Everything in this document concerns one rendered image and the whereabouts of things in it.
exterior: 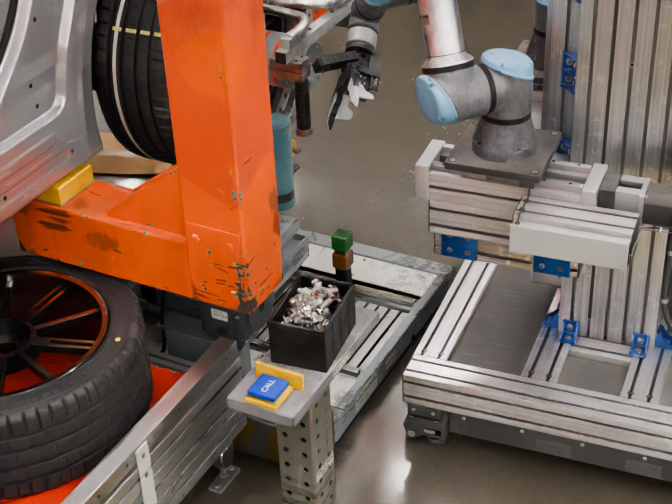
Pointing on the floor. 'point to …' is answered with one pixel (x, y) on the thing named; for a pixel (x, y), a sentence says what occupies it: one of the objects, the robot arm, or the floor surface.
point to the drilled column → (308, 456)
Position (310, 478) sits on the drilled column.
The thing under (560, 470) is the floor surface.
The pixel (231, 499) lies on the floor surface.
